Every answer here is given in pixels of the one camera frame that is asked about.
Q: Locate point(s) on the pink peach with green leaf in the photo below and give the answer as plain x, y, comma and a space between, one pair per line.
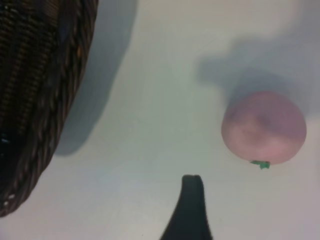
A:
265, 127

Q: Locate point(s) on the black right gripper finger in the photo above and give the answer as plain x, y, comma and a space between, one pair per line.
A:
191, 215

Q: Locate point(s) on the dark brown woven basket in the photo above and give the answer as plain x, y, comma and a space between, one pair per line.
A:
32, 87

